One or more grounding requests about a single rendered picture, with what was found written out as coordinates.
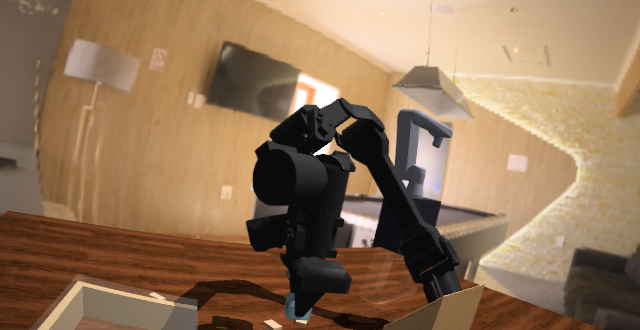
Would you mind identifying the light blue cube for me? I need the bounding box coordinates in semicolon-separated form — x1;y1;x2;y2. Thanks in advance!
284;293;312;321

